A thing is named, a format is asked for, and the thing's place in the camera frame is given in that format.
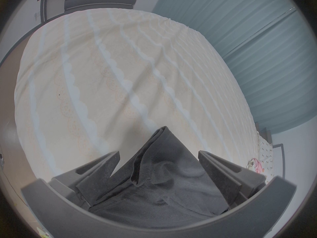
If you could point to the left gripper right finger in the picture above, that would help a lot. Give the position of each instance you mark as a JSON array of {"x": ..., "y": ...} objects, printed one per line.
[{"x": 223, "y": 180}]

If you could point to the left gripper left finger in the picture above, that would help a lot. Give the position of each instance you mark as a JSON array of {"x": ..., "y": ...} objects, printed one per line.
[{"x": 99, "y": 175}]

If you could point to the black garment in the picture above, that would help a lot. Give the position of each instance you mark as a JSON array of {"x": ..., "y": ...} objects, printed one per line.
[{"x": 161, "y": 182}]

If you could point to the bed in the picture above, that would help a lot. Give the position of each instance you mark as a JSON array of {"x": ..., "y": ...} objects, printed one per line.
[{"x": 123, "y": 71}]

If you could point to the white printed garment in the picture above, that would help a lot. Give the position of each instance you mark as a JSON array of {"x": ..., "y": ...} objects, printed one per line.
[{"x": 251, "y": 164}]

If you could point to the pink garment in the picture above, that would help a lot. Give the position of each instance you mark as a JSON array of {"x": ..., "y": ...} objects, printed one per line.
[{"x": 259, "y": 166}]

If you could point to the white printed pillow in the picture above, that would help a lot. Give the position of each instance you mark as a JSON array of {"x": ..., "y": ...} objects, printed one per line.
[{"x": 266, "y": 155}]

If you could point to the grey bedside table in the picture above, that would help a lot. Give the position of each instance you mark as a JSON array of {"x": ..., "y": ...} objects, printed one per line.
[{"x": 266, "y": 134}]

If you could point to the blue-green curtain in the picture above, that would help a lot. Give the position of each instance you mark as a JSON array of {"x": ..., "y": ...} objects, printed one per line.
[
  {"x": 210, "y": 13},
  {"x": 272, "y": 78}
]

